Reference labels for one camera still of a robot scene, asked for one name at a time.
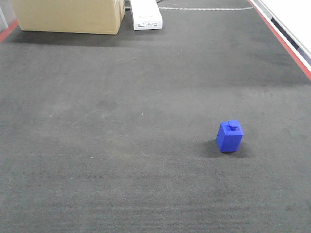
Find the small blue plastic container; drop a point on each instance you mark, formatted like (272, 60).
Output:
(229, 136)

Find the white long carton box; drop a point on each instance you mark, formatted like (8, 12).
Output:
(146, 15)

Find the large cardboard box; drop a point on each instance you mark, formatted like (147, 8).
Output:
(70, 16)

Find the conveyor side rail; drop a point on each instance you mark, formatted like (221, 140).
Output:
(290, 22)

